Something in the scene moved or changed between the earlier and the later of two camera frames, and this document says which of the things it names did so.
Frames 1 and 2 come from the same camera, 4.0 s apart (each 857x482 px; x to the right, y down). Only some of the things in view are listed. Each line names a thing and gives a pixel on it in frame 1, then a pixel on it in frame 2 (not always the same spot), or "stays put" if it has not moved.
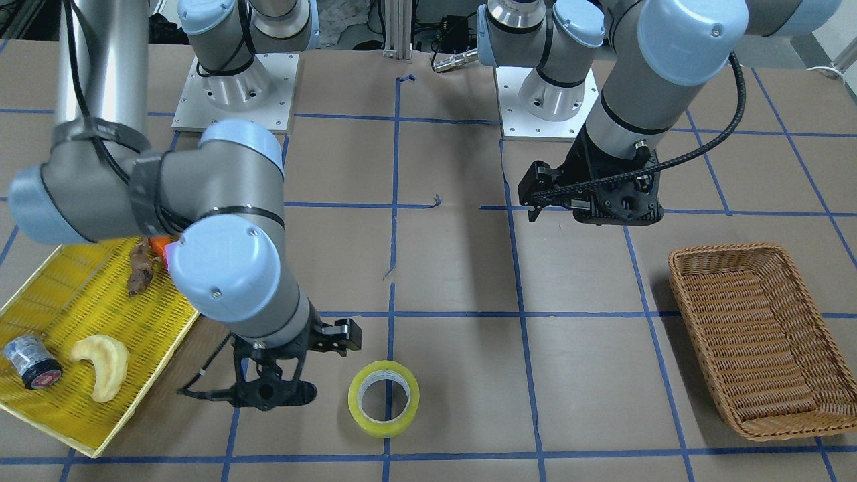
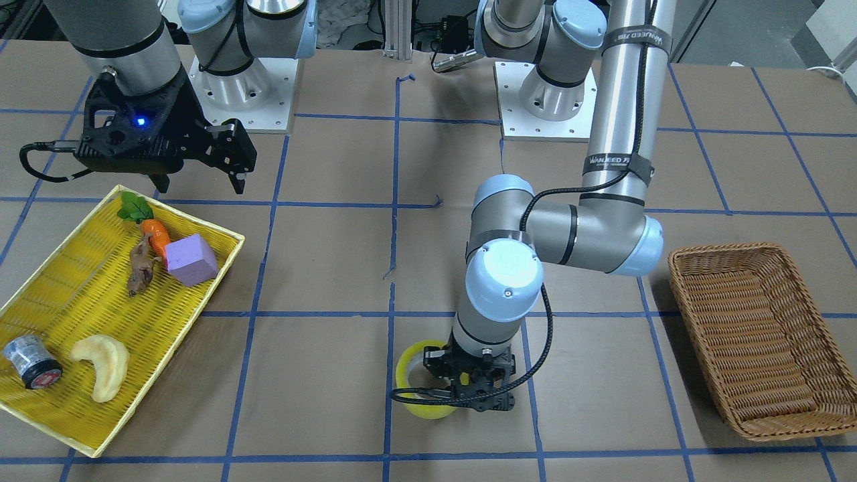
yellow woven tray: (81, 291) stays put
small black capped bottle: (37, 367) stays put
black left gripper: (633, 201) → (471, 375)
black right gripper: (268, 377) → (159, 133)
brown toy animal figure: (141, 271) stays put
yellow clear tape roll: (379, 370) → (424, 411)
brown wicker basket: (781, 370) stays put
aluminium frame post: (398, 29) stays put
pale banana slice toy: (110, 360) stays put
